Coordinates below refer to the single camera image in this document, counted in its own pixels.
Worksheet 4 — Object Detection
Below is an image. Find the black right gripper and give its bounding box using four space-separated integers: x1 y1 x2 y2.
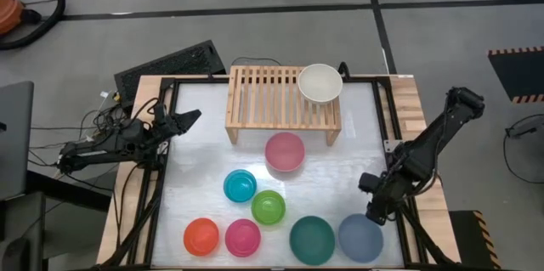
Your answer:
365 172 410 226

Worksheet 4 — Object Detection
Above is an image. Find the grey computer case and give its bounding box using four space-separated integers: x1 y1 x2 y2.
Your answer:
0 80 35 202

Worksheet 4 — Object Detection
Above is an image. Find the large matte blue-grey bowl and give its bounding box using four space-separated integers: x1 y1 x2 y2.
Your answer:
337 213 384 264

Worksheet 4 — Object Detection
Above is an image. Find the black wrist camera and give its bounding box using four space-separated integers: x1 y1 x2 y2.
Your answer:
152 101 167 124
358 172 382 194

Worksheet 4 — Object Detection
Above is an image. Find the orange vacuum cleaner with hose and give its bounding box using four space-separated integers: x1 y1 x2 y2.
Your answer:
0 0 67 51

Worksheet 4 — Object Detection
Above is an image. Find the black cable behind shelf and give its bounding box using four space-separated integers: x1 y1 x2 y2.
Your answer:
230 56 282 68

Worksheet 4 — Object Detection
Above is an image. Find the large matte pink bowl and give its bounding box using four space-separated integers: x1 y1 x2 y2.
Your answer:
263 131 306 173

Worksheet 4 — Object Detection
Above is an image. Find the black looped floor cable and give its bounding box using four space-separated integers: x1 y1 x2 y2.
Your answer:
502 113 544 185

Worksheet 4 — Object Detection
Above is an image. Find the small translucent orange bowl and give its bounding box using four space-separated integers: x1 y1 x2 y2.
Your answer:
183 217 220 257

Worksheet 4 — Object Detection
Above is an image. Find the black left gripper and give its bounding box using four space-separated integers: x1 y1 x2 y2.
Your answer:
161 109 202 137

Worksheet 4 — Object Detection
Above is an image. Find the large matte teal bowl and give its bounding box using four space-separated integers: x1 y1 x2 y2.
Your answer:
289 215 337 267

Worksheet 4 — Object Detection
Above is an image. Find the black mat with hazard stripes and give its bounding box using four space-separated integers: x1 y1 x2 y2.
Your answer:
449 210 502 271
487 45 544 104

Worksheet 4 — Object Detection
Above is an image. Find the small translucent green bowl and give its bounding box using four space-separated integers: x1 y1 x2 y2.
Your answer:
250 189 286 226

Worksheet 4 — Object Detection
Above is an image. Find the small translucent cyan bowl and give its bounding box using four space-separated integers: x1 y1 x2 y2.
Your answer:
223 169 258 203

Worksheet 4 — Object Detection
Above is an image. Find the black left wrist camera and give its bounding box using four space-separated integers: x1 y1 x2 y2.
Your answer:
152 101 167 124

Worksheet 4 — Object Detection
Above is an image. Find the small translucent magenta bowl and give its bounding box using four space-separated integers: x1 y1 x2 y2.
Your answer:
224 218 262 258

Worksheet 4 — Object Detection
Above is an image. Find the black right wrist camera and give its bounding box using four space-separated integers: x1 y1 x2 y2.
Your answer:
358 172 382 194

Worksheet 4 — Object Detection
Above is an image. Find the black aluminium table frame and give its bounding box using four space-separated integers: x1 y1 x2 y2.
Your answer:
97 74 462 271

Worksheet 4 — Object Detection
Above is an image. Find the large white bowl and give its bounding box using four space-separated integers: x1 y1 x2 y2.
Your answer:
297 63 344 105

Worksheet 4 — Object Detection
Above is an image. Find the slatted wooden shelf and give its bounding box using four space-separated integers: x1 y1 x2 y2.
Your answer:
224 65 343 147

